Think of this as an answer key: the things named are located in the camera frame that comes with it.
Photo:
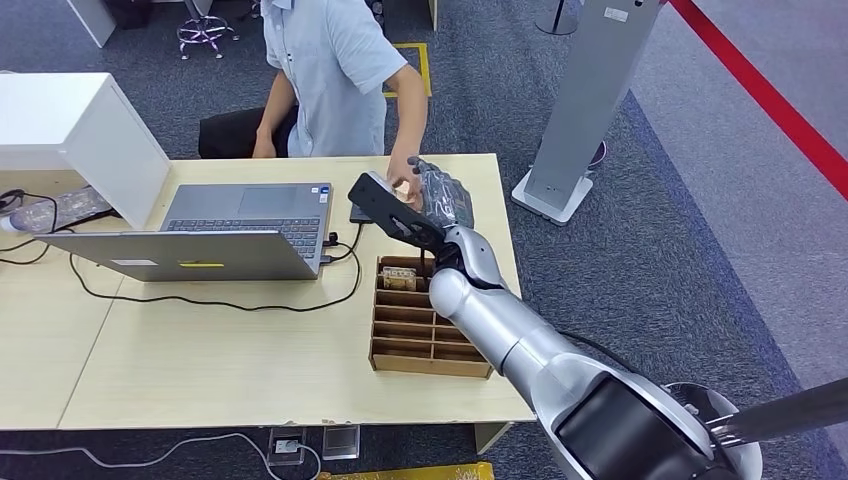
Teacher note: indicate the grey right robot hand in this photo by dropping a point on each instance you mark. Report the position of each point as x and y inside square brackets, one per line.
[445, 199]

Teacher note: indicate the closed floor socket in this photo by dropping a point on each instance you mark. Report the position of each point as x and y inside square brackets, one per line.
[341, 442]

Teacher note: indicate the person's left forearm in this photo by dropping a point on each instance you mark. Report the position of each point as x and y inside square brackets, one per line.
[409, 112]

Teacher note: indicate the floor socket with plug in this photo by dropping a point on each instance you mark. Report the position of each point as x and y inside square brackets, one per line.
[286, 447]

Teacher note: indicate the grey standing kiosk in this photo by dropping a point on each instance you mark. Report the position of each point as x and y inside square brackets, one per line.
[590, 93]

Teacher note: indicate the person's left hand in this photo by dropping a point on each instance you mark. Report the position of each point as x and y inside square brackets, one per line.
[403, 179]

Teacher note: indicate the pale wooden desk leg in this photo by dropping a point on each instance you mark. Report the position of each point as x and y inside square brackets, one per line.
[491, 437]

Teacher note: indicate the blurred grey metal bar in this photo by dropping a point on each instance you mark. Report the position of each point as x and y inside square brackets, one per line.
[788, 411]

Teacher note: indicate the patterned card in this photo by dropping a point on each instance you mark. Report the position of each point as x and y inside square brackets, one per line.
[399, 278]

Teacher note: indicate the round black pole base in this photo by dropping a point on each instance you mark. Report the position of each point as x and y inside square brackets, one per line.
[556, 25]

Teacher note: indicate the person's right forearm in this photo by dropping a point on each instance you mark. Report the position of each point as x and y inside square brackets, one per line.
[277, 102]

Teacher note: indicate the grey open laptop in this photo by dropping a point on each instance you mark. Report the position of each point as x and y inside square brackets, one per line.
[218, 255]

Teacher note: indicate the person's right hand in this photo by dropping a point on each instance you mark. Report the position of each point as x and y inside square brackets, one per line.
[264, 146]

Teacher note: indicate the black flat device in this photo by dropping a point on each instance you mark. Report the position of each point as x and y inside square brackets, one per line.
[359, 213]

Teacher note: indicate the person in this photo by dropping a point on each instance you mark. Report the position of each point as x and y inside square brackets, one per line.
[338, 79]

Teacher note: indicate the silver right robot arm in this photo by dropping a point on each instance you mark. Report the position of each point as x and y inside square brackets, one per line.
[517, 338]

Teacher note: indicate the black chair seat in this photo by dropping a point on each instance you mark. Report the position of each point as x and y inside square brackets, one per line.
[228, 132]

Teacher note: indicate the chrome chair base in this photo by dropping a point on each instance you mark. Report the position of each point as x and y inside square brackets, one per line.
[202, 30]

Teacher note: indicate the white desk box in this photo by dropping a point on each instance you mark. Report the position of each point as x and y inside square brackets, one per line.
[66, 119]

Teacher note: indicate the wooden card organizer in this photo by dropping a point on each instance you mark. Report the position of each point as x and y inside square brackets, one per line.
[424, 358]

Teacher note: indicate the white cabinet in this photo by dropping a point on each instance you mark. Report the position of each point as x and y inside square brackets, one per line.
[93, 20]

